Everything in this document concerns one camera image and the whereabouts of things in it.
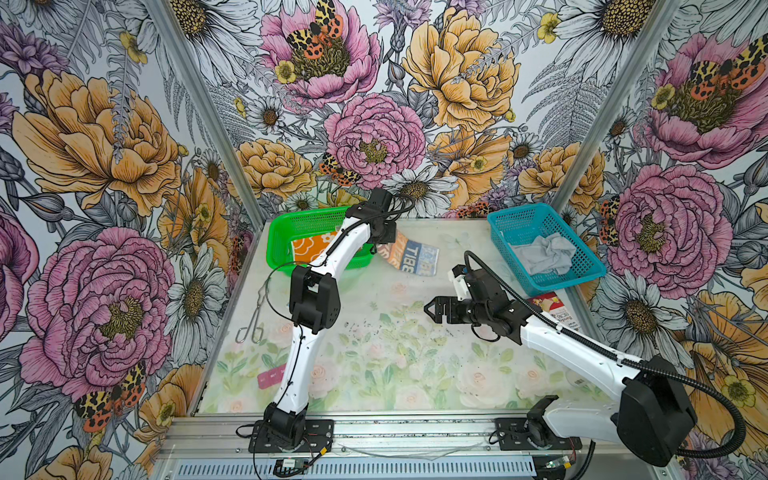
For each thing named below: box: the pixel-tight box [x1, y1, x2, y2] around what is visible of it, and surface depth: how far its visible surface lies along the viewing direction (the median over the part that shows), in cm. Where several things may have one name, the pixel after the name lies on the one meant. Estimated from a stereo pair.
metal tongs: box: [235, 279, 270, 345], surface depth 93 cm
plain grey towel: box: [511, 233, 576, 276], surface depth 107 cm
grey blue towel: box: [376, 230, 440, 277], surface depth 108 cm
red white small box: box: [529, 292, 580, 330], surface depth 96 cm
